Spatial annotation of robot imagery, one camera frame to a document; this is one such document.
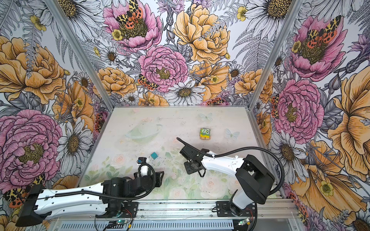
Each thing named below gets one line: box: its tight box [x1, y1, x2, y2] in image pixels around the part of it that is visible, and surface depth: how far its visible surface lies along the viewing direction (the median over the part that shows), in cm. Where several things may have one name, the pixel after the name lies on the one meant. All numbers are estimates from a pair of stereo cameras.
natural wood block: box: [199, 135, 211, 141], surface depth 101 cm
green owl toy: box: [199, 127, 211, 138], surface depth 101 cm
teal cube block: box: [150, 151, 159, 160], surface depth 94 cm
